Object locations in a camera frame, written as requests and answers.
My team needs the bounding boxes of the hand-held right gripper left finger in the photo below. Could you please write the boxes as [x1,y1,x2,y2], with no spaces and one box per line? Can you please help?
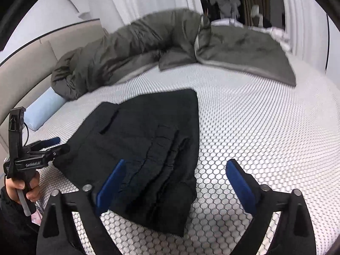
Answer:
[36,159,126,255]

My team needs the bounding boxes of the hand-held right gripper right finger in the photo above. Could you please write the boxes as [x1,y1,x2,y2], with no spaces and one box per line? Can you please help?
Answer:
[226,159,316,255]

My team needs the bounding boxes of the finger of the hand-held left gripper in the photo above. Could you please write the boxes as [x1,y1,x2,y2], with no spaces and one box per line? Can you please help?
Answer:
[40,143,71,163]
[27,137,61,152]

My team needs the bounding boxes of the black pants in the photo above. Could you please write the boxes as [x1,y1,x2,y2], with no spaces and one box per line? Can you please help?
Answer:
[53,88,200,237]

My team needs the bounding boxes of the person's left forearm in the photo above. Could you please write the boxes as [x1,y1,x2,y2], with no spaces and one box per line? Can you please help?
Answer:
[0,186,40,255]

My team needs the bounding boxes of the person's left hand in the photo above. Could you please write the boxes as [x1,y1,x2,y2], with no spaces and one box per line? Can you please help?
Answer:
[5,171,41,205]

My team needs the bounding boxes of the light blue pillow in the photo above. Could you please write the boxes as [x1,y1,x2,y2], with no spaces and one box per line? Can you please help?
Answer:
[26,87,67,131]

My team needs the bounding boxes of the pink cloth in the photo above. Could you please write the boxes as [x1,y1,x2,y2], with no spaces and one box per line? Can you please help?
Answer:
[30,208,45,226]

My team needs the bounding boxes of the beige headboard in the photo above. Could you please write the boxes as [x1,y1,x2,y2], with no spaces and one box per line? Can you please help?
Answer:
[0,18,109,149]

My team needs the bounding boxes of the grey duvet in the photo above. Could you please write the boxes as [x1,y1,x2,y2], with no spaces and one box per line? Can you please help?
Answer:
[50,8,296,101]

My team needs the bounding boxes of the white office chair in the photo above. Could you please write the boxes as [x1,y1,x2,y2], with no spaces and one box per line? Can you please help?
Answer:
[251,4,264,27]

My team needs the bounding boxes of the grey hanging clothes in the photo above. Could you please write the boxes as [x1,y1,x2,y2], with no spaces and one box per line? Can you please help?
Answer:
[210,0,242,19]

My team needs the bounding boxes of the olive curtain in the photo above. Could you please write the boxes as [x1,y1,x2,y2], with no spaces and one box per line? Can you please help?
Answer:
[239,0,286,28]

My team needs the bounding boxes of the black cable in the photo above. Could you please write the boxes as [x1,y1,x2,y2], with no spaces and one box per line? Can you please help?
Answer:
[20,122,30,147]

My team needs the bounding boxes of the grey cable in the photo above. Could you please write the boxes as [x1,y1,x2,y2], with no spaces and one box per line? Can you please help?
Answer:
[17,188,32,216]

